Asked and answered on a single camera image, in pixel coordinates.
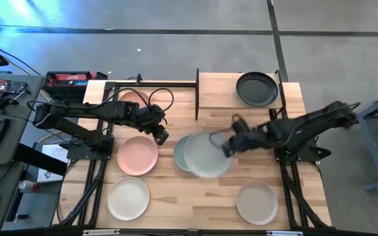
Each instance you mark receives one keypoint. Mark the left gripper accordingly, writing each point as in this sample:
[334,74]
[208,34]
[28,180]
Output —
[151,118]

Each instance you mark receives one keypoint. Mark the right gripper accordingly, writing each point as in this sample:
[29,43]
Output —
[248,137]

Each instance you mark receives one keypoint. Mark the sage green plate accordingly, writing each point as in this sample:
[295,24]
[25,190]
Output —
[205,157]

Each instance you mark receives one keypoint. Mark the pink plate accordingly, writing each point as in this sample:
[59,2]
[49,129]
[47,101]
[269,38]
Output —
[131,96]
[137,155]

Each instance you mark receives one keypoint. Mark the blue-grey plate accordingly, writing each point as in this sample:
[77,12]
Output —
[179,154]

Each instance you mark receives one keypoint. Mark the taupe plate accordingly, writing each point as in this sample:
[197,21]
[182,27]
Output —
[257,202]

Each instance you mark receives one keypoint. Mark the white plate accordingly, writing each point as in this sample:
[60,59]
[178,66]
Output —
[128,198]

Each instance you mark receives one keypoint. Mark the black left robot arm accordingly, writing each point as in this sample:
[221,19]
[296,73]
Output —
[77,111]

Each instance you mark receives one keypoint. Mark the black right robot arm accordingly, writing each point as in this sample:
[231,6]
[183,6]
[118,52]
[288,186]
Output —
[307,128]

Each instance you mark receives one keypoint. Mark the black table clamp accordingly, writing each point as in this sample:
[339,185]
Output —
[138,79]

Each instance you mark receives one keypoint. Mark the black plate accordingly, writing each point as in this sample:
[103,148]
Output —
[257,89]

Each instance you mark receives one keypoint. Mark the red black equipment case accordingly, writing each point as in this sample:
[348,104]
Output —
[67,88]

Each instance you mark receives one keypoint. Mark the white printed paper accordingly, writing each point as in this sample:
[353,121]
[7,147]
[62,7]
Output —
[52,152]

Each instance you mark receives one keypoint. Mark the black flat bar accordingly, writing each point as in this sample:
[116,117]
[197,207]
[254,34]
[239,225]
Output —
[41,160]

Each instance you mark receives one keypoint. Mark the grey side desk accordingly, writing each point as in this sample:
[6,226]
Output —
[33,88]

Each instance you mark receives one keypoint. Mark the white bottle red cap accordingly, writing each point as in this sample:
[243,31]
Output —
[27,186]

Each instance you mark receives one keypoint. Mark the grey metal stand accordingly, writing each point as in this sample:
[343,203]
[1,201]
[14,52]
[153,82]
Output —
[372,147]

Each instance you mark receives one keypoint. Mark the red black phone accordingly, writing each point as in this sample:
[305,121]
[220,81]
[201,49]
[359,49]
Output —
[8,86]

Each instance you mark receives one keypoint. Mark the black small desk gadget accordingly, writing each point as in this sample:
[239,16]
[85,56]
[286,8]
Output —
[5,102]

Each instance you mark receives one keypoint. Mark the black aluminium table frame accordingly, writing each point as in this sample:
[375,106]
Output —
[162,84]

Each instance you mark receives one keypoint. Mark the wooden shelf black frame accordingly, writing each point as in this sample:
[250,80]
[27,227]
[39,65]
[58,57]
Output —
[218,91]

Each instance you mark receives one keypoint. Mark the white metal bracket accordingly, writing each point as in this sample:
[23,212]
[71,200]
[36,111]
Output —
[100,232]
[284,233]

